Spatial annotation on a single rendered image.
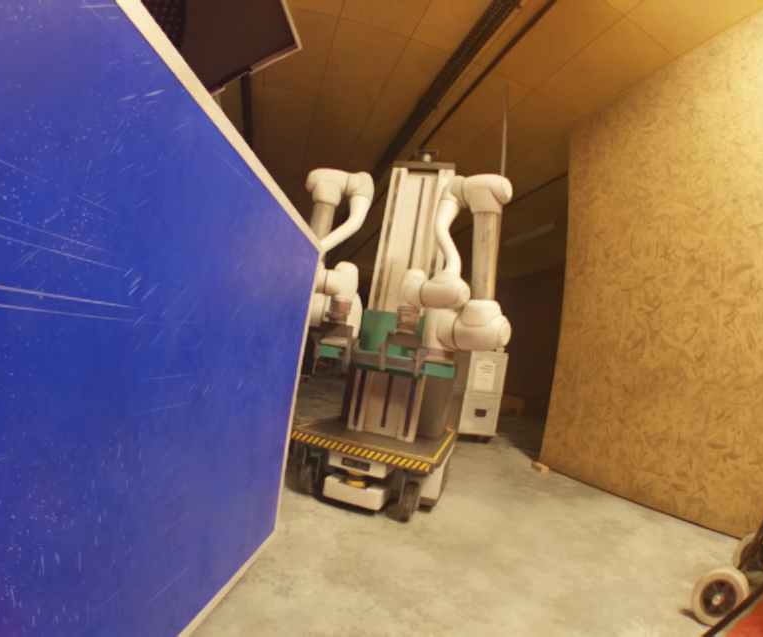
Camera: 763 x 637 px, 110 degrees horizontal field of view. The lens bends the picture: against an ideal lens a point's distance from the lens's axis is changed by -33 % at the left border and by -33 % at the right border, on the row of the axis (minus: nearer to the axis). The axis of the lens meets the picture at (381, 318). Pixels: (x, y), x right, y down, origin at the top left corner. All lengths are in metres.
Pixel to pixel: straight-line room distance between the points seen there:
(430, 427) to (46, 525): 1.88
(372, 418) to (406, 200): 1.17
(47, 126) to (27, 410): 0.21
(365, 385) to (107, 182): 1.75
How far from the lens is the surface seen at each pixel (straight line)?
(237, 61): 1.46
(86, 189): 0.36
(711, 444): 2.55
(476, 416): 3.92
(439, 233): 1.64
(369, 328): 1.95
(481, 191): 1.70
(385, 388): 2.00
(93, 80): 0.37
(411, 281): 1.48
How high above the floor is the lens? 0.69
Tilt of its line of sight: 6 degrees up
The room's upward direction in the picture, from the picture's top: 10 degrees clockwise
